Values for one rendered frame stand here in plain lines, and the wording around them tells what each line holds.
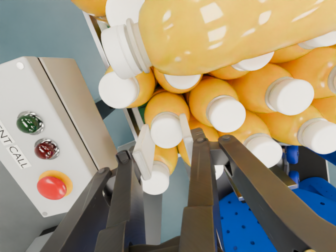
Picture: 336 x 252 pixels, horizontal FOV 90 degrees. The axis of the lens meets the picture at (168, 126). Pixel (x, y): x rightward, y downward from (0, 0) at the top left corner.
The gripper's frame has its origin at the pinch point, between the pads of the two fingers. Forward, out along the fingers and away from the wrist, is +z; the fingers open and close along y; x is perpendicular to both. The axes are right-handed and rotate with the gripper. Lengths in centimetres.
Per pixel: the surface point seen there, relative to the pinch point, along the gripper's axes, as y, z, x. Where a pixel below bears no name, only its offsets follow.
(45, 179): -16.0, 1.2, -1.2
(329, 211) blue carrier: 23.0, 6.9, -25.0
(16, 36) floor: -91, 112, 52
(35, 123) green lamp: -13.4, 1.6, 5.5
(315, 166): 92, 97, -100
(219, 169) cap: 5.0, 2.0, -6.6
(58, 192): -15.4, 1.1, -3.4
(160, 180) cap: -2.8, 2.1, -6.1
